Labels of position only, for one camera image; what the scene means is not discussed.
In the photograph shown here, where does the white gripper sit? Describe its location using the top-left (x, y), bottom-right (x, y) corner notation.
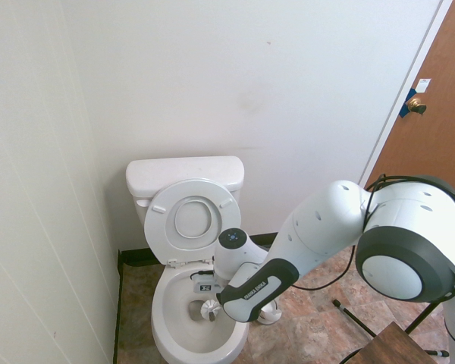
top-left (192, 280), bottom-right (229, 297)

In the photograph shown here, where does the white toilet brush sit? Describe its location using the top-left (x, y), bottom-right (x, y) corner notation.
top-left (199, 299), bottom-right (224, 323)

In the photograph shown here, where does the white toilet bowl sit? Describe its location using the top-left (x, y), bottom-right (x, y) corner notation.
top-left (151, 260), bottom-right (250, 364)

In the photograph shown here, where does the white toilet brush holder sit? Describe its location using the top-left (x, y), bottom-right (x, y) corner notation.
top-left (255, 300), bottom-right (283, 326)

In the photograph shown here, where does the white toilet seat lid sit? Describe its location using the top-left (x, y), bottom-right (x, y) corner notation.
top-left (143, 178), bottom-right (243, 267)

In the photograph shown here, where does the white toilet tank lid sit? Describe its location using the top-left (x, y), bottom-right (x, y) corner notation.
top-left (125, 155), bottom-right (246, 199)

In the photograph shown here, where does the dark wooden table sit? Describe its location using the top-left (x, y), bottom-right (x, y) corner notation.
top-left (343, 321), bottom-right (450, 364)

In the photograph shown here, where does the blue tape strip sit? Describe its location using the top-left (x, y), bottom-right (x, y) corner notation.
top-left (399, 87), bottom-right (420, 119)

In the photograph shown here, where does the brass door knob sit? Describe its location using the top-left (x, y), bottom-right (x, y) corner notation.
top-left (407, 96), bottom-right (428, 116)

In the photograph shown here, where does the brown wooden door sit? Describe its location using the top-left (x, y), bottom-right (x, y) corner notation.
top-left (363, 0), bottom-right (455, 199)

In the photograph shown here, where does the black camera stand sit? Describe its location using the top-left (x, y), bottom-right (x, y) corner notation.
top-left (332, 299), bottom-right (450, 359)

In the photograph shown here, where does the black power cable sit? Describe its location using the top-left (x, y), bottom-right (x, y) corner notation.
top-left (340, 347), bottom-right (367, 364)

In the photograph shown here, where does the white door frame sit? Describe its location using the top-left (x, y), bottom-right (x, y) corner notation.
top-left (359, 0), bottom-right (455, 185)

